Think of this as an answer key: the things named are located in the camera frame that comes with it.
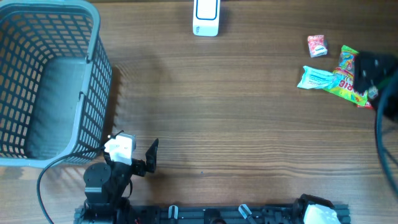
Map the mint green wipes pack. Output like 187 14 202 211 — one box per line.
297 66 343 90

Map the red white tissue pack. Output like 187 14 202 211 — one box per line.
307 35 328 58

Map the Haribo gummy candy bag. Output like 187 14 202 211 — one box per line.
324 45 368 106

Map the red package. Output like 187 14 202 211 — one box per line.
357 101 373 110

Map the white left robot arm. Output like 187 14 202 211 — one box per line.
73 139 159 223

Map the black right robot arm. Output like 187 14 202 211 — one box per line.
298 52 397 194

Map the white barcode scanner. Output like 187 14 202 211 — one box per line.
192 0 221 37

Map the grey plastic shopping basket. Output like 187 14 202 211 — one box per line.
1 0 113 169

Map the black left camera cable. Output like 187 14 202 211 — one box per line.
36 146 106 224

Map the black camera cable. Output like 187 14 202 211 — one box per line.
36 146 106 224
374 70 398 200

